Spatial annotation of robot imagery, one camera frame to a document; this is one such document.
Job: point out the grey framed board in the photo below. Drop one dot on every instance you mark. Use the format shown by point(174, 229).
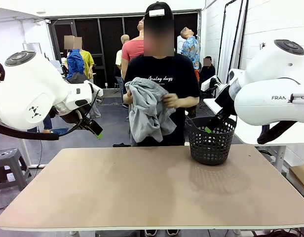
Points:
point(32, 47)

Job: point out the person's left forearm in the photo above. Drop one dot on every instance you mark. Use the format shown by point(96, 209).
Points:
point(189, 101)

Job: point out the person in black t-shirt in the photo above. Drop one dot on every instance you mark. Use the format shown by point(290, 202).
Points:
point(181, 74)

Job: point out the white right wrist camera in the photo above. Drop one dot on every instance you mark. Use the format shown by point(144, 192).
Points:
point(211, 84)

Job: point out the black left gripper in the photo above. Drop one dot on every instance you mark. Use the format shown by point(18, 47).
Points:
point(76, 117)

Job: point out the grey plastic stool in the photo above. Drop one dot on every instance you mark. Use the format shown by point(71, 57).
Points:
point(9, 163)

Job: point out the black cloth on floor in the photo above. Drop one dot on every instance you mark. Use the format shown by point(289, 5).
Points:
point(121, 145)

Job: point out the person's left hand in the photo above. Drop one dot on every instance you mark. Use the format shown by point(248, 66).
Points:
point(170, 101)

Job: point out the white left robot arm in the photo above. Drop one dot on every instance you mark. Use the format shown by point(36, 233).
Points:
point(31, 86)

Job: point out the person's right hand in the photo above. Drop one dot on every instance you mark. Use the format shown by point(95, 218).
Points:
point(126, 98)

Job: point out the black perforated plastic basket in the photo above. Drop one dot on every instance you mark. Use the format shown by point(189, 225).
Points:
point(211, 148)

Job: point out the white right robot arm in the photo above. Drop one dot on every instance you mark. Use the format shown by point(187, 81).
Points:
point(268, 81)

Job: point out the black shoe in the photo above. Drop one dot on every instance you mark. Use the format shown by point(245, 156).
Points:
point(172, 232)
point(151, 232)

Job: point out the brown cardboard box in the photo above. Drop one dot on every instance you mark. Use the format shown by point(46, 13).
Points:
point(301, 177)

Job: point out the grey training pants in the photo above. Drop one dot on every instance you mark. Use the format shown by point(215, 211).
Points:
point(147, 111)

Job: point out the seated person in black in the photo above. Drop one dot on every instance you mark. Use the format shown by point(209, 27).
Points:
point(208, 70)

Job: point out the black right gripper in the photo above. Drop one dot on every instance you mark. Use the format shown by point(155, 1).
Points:
point(224, 98)

